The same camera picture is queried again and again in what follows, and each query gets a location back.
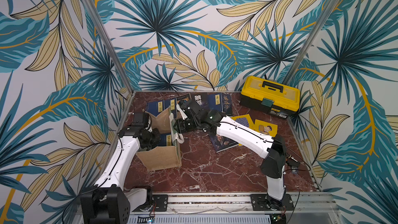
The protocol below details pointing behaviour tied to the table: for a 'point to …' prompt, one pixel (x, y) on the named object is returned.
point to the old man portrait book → (221, 143)
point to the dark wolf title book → (201, 98)
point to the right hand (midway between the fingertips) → (175, 126)
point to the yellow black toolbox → (273, 98)
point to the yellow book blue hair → (245, 120)
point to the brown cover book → (184, 97)
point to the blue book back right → (215, 101)
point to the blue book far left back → (155, 108)
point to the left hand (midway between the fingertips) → (158, 141)
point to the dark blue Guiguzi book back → (227, 102)
